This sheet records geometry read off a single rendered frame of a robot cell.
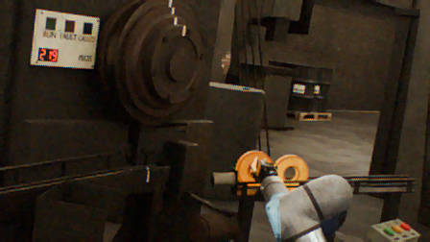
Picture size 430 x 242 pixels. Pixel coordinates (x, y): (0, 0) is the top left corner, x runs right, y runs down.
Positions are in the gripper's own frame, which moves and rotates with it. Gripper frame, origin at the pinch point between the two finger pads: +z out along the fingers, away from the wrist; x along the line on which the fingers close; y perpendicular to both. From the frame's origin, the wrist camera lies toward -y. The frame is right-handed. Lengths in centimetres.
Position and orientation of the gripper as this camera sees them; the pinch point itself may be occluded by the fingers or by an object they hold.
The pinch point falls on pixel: (255, 165)
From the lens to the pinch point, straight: 272.6
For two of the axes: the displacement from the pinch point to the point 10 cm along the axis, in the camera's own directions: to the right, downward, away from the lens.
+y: 1.8, -8.9, -4.2
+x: -9.8, -1.0, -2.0
